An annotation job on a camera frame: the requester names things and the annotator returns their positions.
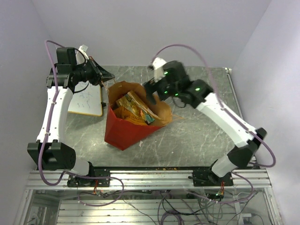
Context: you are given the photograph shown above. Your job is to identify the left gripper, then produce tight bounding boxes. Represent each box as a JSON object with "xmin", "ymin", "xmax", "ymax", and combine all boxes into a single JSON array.
[{"xmin": 73, "ymin": 56, "xmax": 115, "ymax": 86}]

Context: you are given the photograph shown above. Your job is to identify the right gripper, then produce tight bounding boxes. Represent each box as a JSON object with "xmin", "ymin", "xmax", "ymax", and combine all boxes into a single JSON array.
[{"xmin": 142, "ymin": 74, "xmax": 179, "ymax": 106}]

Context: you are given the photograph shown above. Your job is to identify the brown teal chips bag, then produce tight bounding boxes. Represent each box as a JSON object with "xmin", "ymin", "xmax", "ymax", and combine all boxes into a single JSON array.
[{"xmin": 116, "ymin": 91, "xmax": 155, "ymax": 125}]

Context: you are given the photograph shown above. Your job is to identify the orange snack bag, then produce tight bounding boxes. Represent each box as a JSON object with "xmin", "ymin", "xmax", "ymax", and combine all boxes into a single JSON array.
[{"xmin": 113, "ymin": 106, "xmax": 148, "ymax": 126}]

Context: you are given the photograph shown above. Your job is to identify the red paper bag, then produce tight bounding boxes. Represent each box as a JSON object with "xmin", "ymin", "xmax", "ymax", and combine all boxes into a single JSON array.
[{"xmin": 105, "ymin": 81, "xmax": 175, "ymax": 150}]

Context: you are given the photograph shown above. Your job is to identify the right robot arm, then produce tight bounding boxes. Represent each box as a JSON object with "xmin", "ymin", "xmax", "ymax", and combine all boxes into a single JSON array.
[{"xmin": 143, "ymin": 57, "xmax": 267, "ymax": 186}]

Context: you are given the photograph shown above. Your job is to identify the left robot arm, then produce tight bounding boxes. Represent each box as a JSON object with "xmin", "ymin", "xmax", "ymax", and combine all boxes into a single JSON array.
[{"xmin": 27, "ymin": 45, "xmax": 115, "ymax": 186}]

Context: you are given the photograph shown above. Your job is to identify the white board with yellow frame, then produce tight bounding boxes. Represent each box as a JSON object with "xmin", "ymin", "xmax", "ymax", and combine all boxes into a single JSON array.
[{"xmin": 68, "ymin": 82, "xmax": 103, "ymax": 116}]

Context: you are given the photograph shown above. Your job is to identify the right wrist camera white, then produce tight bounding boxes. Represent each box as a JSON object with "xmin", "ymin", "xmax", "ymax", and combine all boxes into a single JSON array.
[{"xmin": 148, "ymin": 57, "xmax": 167, "ymax": 83}]

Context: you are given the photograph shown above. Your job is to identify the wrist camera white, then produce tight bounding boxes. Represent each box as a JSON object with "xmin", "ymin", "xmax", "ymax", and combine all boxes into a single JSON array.
[
  {"xmin": 148, "ymin": 57, "xmax": 167, "ymax": 83},
  {"xmin": 79, "ymin": 45, "xmax": 89, "ymax": 60}
]

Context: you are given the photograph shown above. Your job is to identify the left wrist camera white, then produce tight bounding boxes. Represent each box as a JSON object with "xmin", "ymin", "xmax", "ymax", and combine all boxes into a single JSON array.
[{"xmin": 79, "ymin": 45, "xmax": 89, "ymax": 60}]

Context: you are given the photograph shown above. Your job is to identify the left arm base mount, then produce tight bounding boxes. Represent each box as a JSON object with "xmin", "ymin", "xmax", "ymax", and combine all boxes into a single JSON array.
[{"xmin": 67, "ymin": 168, "xmax": 110, "ymax": 188}]

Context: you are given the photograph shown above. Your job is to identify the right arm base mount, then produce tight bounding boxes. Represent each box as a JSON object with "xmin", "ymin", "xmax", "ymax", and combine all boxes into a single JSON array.
[{"xmin": 188, "ymin": 167, "xmax": 233, "ymax": 187}]

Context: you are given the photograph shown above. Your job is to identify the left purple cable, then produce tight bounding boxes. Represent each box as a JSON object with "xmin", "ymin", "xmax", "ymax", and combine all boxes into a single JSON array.
[{"xmin": 37, "ymin": 40, "xmax": 125, "ymax": 207}]

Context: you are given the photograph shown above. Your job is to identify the aluminium frame rail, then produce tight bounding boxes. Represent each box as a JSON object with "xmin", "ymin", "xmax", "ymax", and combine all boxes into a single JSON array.
[{"xmin": 25, "ymin": 169, "xmax": 272, "ymax": 190}]

